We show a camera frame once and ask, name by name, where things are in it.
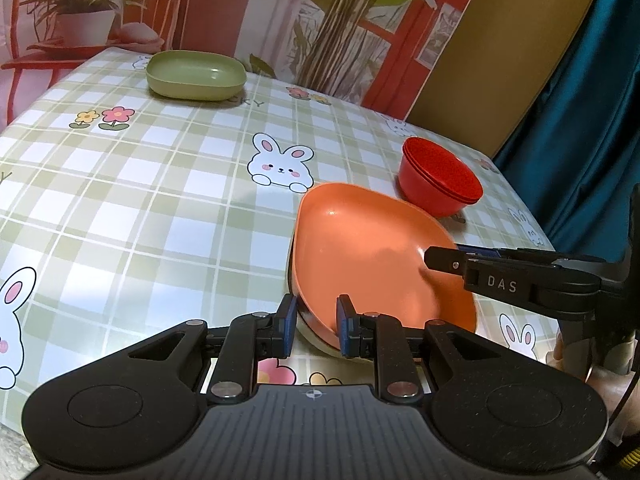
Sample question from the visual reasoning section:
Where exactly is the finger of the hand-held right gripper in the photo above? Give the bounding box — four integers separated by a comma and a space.
424, 246, 604, 321
455, 243, 606, 267

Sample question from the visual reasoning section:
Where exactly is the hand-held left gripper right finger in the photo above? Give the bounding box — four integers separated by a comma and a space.
336, 294, 493, 406

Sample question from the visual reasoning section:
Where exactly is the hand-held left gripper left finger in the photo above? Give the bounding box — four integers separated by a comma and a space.
127, 292, 298, 406

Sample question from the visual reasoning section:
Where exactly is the beige plate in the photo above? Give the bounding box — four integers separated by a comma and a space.
284, 255, 382, 361

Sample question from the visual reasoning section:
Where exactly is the red bowl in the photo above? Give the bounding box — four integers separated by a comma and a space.
402, 138, 482, 205
405, 136, 484, 201
398, 142, 477, 219

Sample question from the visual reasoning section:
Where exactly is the orange plate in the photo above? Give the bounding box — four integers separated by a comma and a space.
291, 182, 479, 349

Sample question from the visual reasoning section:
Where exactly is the person's right hand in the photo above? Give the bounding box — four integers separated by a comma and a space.
545, 332, 626, 426

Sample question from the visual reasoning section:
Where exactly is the teal curtain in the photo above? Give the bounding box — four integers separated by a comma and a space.
492, 0, 640, 262

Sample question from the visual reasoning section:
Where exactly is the checked rabbit print tablecloth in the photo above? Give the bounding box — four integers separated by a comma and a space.
0, 45, 562, 442

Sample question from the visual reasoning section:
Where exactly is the wooden board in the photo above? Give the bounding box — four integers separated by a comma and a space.
407, 0, 614, 159

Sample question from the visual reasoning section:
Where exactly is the green plate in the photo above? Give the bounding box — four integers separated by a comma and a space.
145, 50, 248, 102

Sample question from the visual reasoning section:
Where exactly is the printed backdrop cloth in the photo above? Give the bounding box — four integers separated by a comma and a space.
0, 0, 497, 127

